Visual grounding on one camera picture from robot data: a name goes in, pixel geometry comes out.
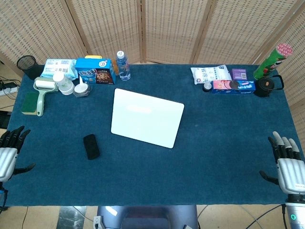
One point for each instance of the white power strip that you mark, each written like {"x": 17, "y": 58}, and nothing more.
{"x": 8, "y": 90}

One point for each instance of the bamboo folding screen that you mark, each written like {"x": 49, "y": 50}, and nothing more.
{"x": 152, "y": 28}

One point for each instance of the clear water bottle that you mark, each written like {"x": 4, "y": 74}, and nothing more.
{"x": 123, "y": 66}

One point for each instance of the blue wet wipes pack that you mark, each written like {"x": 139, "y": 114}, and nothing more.
{"x": 58, "y": 68}

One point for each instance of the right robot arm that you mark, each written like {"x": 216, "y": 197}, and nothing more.
{"x": 295, "y": 212}

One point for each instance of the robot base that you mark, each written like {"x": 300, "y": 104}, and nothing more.
{"x": 147, "y": 217}

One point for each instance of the yellow orange pack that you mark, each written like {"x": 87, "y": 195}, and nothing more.
{"x": 94, "y": 57}

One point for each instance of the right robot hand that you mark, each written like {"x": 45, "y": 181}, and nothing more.
{"x": 289, "y": 167}

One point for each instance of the white lidded jar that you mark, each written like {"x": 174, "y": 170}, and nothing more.
{"x": 63, "y": 83}

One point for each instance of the blue oreo cookie box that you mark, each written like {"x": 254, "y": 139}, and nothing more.
{"x": 233, "y": 87}

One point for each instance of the small black rectangular object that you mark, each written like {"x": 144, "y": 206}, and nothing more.
{"x": 91, "y": 146}

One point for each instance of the green chips can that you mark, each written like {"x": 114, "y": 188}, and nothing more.
{"x": 271, "y": 62}

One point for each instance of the blue table mat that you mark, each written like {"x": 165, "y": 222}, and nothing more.
{"x": 152, "y": 167}

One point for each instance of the green lint roller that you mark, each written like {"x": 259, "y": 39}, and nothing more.
{"x": 43, "y": 95}

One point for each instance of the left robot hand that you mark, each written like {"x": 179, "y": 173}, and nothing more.
{"x": 7, "y": 155}

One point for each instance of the white rectangular board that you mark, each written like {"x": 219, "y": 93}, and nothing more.
{"x": 146, "y": 117}

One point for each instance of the small purple box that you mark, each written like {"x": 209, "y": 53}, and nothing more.
{"x": 239, "y": 74}

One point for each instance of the small black jar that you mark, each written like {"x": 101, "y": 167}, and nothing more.
{"x": 206, "y": 87}

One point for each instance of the black mesh pen holder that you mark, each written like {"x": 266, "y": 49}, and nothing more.
{"x": 27, "y": 67}

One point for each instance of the green scrubbing sponge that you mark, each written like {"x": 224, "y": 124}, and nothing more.
{"x": 29, "y": 103}

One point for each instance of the white snack bag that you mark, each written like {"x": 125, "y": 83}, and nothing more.
{"x": 209, "y": 74}

